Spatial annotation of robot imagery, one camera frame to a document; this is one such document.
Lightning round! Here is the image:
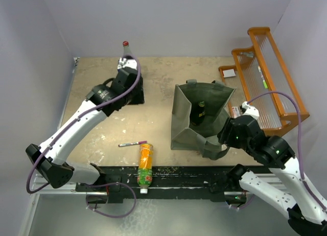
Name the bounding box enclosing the glass cola bottle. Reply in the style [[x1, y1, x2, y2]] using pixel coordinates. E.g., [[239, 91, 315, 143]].
[[122, 41, 133, 59]]

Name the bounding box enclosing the green canvas bag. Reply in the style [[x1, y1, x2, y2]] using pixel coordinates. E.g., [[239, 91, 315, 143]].
[[171, 79, 236, 160]]

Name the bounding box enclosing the green orange juice bottle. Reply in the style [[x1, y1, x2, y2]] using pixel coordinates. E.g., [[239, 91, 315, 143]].
[[137, 144, 153, 195]]

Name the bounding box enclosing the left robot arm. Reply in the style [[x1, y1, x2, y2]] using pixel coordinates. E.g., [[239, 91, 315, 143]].
[[26, 65, 145, 194]]

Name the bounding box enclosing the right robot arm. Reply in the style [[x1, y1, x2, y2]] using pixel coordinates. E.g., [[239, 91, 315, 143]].
[[217, 115, 326, 235]]

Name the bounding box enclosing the small red white packet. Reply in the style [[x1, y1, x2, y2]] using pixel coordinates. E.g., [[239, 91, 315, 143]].
[[231, 106, 241, 118]]

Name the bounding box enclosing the green beer bottle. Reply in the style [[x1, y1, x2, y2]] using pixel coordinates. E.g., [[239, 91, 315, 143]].
[[190, 101, 205, 126]]

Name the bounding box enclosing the green marker on shelf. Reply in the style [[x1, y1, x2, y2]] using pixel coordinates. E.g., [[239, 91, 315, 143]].
[[258, 65, 268, 89]]

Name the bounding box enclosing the purple marker pen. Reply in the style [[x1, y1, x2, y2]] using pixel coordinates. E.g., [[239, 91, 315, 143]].
[[118, 140, 147, 147]]

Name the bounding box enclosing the orange wooden shelf rack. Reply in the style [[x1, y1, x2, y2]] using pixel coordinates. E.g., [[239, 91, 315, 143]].
[[219, 27, 310, 136]]

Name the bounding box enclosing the white red small box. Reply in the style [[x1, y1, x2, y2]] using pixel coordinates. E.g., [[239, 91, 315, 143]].
[[222, 69, 236, 78]]

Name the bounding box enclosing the grey metal clip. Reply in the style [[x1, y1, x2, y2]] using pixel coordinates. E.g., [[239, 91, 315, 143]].
[[240, 52, 254, 58]]

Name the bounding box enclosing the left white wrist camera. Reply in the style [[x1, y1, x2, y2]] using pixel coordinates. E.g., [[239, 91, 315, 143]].
[[117, 57, 137, 70]]

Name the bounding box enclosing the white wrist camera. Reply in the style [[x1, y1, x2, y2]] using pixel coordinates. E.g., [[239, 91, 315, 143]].
[[117, 57, 137, 70], [240, 101, 260, 120]]

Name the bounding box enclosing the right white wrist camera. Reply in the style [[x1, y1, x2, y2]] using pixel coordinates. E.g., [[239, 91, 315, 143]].
[[240, 101, 260, 120]]

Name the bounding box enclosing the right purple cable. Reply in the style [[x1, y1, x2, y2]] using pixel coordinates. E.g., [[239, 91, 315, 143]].
[[247, 91, 327, 213]]

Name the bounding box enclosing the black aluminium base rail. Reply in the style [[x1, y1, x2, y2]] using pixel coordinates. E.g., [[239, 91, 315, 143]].
[[30, 166, 292, 203]]

